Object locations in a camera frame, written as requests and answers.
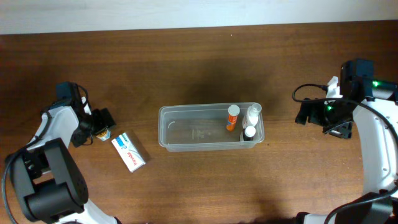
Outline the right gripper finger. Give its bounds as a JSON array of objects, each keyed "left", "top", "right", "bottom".
[
  {"left": 323, "top": 121, "right": 353, "bottom": 139},
  {"left": 295, "top": 103, "right": 320, "bottom": 125}
]

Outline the small jar gold lid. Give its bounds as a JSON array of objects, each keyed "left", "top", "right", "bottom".
[{"left": 96, "top": 129, "right": 111, "bottom": 141}]

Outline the white Panadol medicine box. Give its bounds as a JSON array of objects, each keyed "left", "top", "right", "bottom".
[{"left": 111, "top": 133, "right": 146, "bottom": 172}]

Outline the white bottle clear cap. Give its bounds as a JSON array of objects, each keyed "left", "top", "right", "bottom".
[{"left": 242, "top": 103, "right": 262, "bottom": 129}]

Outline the black bottle white cap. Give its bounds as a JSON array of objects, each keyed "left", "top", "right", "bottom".
[{"left": 239, "top": 126, "right": 256, "bottom": 142}]

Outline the orange tube white cap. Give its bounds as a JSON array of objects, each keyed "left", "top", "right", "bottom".
[{"left": 226, "top": 105, "right": 240, "bottom": 131}]

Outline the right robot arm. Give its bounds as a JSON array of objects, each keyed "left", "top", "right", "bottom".
[{"left": 292, "top": 58, "right": 397, "bottom": 223}]

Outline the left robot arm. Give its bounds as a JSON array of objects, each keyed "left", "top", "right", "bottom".
[{"left": 1, "top": 82, "right": 119, "bottom": 224}]

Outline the clear plastic container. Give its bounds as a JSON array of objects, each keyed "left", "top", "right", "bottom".
[{"left": 158, "top": 102, "right": 265, "bottom": 152}]

